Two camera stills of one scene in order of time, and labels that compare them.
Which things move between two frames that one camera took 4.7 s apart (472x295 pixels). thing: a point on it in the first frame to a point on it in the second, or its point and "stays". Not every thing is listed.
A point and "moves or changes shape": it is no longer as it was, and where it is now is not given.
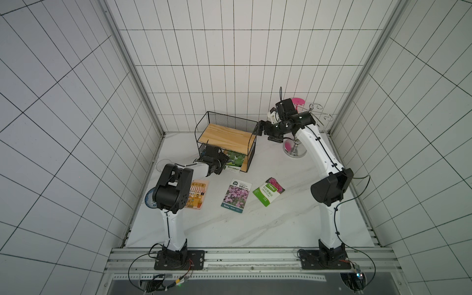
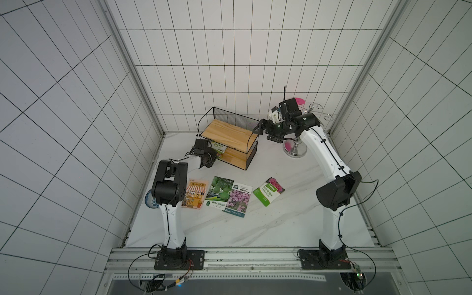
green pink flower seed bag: (279, 188) moves or changes shape
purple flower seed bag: (236, 195) stays
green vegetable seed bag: (235, 161) to (218, 193)
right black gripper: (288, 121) stays
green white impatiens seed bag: (268, 191) stays
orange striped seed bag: (197, 194) stays
